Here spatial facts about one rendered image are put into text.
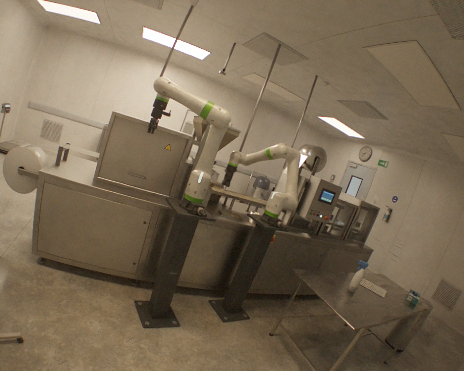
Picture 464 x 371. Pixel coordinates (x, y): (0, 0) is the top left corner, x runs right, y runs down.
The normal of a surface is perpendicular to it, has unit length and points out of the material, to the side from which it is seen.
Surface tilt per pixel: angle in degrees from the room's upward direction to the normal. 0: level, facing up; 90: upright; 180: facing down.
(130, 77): 90
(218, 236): 90
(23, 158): 90
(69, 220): 90
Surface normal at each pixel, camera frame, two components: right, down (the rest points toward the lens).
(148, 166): 0.35, 0.27
